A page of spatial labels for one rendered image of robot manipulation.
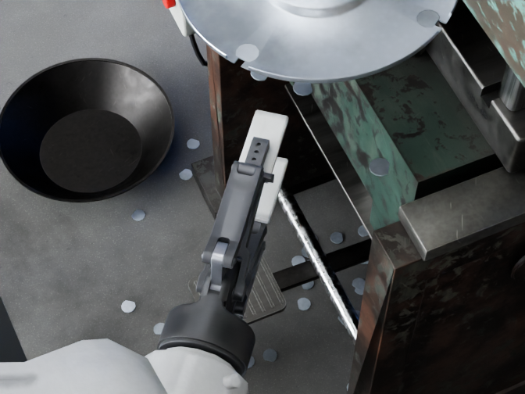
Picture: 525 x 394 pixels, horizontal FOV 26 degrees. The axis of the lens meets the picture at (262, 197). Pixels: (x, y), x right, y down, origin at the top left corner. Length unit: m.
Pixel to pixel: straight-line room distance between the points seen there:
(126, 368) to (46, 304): 1.10
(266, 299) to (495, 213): 0.55
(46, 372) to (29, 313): 1.11
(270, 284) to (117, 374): 0.92
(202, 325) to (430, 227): 0.34
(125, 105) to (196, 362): 1.19
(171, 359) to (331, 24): 0.40
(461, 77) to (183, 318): 0.46
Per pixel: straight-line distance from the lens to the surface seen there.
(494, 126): 1.19
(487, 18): 0.60
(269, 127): 1.00
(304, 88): 1.24
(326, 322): 1.81
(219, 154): 1.78
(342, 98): 1.31
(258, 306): 1.64
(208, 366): 0.88
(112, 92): 2.04
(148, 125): 2.00
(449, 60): 1.24
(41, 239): 1.92
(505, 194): 1.19
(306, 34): 1.11
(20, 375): 0.75
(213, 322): 0.90
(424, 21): 1.13
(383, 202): 1.30
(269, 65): 1.09
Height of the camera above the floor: 1.62
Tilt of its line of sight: 57 degrees down
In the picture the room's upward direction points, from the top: straight up
